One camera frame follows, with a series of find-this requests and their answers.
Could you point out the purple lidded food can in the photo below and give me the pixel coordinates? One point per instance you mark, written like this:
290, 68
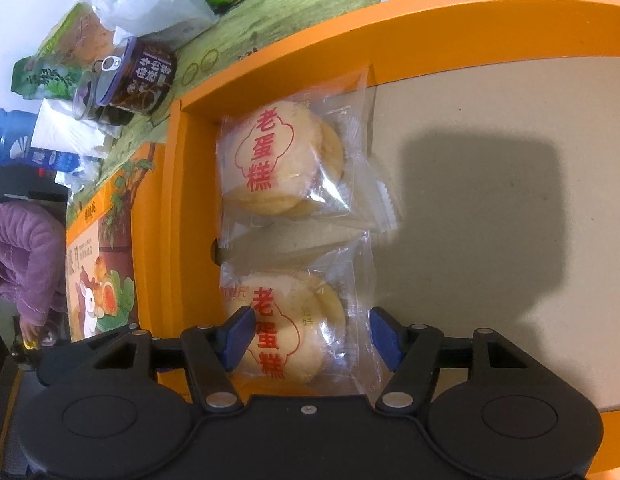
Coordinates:
144, 80

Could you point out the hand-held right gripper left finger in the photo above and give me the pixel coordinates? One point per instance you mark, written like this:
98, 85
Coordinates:
237, 340

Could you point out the white tissue pack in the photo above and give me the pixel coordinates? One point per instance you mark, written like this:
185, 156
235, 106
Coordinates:
64, 130

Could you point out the orange snack pouch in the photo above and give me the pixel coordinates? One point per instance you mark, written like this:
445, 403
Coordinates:
79, 35

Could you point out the white plastic bag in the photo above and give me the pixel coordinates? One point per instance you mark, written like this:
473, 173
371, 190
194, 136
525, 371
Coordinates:
149, 5

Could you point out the round egg cake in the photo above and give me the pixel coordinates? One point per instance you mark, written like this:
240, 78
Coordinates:
275, 160
290, 320

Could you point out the tan rubber band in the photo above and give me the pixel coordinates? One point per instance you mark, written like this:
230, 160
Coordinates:
199, 60
182, 76

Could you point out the blue water bottle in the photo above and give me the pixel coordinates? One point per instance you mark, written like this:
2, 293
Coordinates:
9, 140

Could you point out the green tea pouch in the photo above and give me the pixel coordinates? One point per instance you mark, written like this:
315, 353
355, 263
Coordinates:
44, 80

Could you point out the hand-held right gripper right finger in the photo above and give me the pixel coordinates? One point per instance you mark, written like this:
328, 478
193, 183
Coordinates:
387, 337

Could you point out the orange box tray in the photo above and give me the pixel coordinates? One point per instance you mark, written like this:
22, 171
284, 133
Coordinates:
490, 25

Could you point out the orange printed box lid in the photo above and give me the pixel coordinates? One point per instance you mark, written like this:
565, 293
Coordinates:
114, 260

